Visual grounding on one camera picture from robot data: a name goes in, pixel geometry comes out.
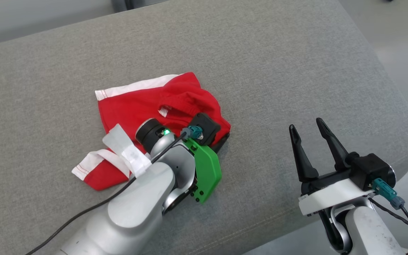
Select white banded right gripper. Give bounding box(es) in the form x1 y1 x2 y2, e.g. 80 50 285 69
289 118 375 216

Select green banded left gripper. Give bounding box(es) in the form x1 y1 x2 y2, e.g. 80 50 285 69
184 132 231 204

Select red shorts with white trim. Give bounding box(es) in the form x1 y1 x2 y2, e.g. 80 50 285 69
71 72 231 192

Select grey fabric sofa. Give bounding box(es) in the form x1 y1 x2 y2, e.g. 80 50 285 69
0 0 408 255

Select white tape strip on cable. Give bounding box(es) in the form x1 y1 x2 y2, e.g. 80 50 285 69
102 124 152 178

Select grey partition post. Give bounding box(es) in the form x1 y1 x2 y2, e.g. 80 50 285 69
126 0 171 10
111 0 128 13

